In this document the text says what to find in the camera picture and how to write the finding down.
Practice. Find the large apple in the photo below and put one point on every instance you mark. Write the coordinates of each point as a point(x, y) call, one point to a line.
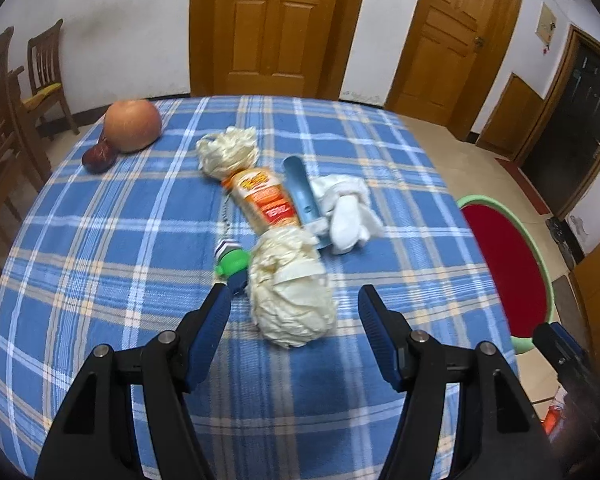
point(132, 125)

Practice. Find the dark red jujube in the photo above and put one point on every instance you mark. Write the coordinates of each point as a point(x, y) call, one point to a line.
point(99, 158)

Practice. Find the near wooden chair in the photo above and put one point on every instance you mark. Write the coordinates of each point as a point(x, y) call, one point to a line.
point(21, 153)

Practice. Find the grey floor mat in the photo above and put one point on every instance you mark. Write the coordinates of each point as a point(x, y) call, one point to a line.
point(573, 316)

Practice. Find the wooden chair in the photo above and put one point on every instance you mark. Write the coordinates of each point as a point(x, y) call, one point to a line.
point(21, 153)
point(44, 76)

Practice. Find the wooden door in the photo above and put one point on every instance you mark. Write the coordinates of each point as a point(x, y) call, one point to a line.
point(451, 56)
point(270, 47)

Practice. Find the dark entrance door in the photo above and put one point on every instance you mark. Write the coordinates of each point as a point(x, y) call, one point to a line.
point(561, 156)

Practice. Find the blue plaid tablecloth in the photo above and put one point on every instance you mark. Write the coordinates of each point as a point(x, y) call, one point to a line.
point(118, 257)

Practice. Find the small wooden wall cabinet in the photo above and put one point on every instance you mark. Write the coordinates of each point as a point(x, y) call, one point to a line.
point(512, 120)

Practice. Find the green toy figure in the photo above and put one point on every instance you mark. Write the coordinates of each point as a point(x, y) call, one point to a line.
point(232, 264)

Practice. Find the small crumpled cream paper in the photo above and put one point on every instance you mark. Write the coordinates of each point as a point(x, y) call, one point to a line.
point(225, 153)

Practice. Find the shoes by door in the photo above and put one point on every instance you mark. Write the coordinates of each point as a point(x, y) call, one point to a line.
point(566, 241)

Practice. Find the left wooden door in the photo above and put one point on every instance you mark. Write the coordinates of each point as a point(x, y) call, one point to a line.
point(270, 47)

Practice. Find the wall electrical panel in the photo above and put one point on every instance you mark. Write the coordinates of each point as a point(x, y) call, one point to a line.
point(546, 26)

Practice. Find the far wooden chair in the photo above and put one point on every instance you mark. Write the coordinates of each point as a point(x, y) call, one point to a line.
point(44, 76)

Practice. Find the red doormat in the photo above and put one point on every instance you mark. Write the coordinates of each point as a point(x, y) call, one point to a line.
point(525, 185)

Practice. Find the rice cracker snack packet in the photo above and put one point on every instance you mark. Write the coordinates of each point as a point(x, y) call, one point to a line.
point(262, 198)

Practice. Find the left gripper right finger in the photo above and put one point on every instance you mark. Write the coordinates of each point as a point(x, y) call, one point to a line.
point(498, 435)

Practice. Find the large cream paper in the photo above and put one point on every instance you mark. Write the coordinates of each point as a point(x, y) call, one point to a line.
point(288, 287)

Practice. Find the blue plastic tube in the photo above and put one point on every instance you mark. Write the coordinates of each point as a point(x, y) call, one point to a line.
point(308, 210)

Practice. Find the orange object on floor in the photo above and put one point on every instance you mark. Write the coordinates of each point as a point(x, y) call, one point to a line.
point(553, 419)

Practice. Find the red basin green rim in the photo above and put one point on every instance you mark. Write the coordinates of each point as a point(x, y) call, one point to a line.
point(518, 270)

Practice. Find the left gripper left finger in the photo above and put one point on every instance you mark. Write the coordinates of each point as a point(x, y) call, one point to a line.
point(93, 433)

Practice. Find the white tissue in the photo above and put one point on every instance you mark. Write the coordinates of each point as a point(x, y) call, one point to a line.
point(345, 202)

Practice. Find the middle wooden door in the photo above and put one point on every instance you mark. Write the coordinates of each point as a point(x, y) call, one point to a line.
point(451, 56)

